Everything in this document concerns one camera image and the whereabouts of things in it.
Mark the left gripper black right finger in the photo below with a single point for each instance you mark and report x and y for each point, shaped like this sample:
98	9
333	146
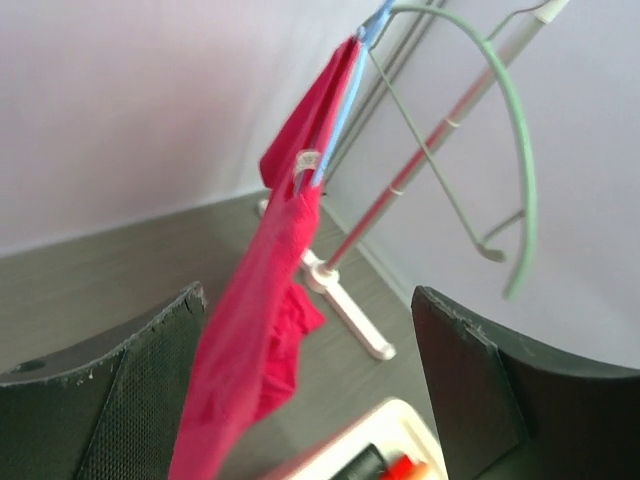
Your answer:
507	406

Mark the pink t shirt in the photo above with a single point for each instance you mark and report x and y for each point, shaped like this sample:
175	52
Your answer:
246	362

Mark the mint green hanger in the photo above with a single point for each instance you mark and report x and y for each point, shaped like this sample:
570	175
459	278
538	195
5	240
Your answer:
432	64

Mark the red whiteboard marker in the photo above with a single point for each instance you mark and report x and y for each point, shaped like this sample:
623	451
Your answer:
406	468

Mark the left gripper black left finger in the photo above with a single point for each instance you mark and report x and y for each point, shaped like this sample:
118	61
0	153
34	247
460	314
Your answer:
108	407

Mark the blue wire hanger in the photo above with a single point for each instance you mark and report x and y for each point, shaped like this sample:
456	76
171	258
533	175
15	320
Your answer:
345	100

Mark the white foam box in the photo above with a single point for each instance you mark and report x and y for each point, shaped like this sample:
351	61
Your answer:
393	426

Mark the white clothes rack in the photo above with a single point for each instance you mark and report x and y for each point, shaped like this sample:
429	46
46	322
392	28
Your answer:
499	49

